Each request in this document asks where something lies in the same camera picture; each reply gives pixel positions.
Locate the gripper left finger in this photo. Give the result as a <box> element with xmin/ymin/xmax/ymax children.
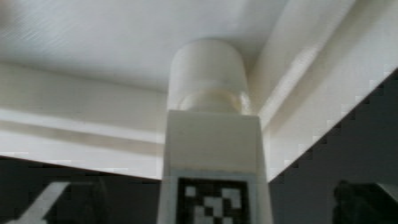
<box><xmin>14</xmin><ymin>182</ymin><xmax>69</xmax><ymax>224</ymax></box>

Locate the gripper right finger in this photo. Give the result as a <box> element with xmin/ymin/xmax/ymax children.
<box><xmin>332</xmin><ymin>180</ymin><xmax>398</xmax><ymax>224</ymax></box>

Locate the white square tabletop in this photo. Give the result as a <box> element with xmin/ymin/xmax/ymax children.
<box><xmin>0</xmin><ymin>0</ymin><xmax>398</xmax><ymax>178</ymax></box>

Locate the white table leg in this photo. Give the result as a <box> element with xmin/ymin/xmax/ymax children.
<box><xmin>156</xmin><ymin>97</ymin><xmax>273</xmax><ymax>224</ymax></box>

